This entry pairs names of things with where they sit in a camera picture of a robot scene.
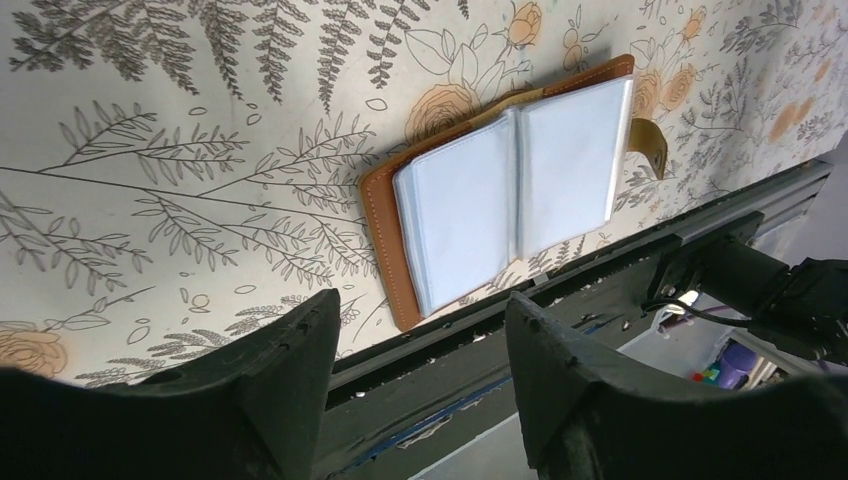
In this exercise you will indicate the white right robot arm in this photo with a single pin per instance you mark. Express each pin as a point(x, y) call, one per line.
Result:
point(801, 309)

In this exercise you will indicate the floral patterned table mat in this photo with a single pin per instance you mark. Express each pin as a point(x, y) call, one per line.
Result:
point(176, 174)

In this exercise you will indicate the colourful toy blocks pile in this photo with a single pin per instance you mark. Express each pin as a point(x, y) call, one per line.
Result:
point(708, 376)

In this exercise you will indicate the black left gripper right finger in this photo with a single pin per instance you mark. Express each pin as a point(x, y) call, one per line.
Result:
point(586, 411)

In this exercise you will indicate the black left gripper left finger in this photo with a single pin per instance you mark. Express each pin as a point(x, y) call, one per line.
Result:
point(252, 409)

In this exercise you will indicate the brown leather card holder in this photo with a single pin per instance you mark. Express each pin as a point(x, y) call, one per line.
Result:
point(539, 167)

